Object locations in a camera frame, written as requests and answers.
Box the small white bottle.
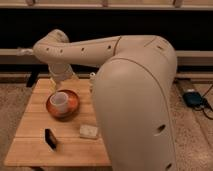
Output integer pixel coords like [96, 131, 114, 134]
[89, 72, 96, 91]

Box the pale sponge block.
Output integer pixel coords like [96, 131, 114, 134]
[79, 125, 98, 139]

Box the black cable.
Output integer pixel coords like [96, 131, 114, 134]
[194, 83, 213, 120]

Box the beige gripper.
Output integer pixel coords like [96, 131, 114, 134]
[48, 63, 74, 92]

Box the orange wooden bowl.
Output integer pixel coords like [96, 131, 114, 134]
[46, 90, 80, 119]

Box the wooden low table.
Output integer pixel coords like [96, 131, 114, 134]
[4, 79, 110, 167]

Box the white cup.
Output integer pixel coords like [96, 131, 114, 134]
[50, 92, 68, 113]

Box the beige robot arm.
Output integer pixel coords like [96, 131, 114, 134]
[33, 29, 178, 171]

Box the blue power adapter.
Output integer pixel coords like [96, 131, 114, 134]
[183, 91, 203, 107]

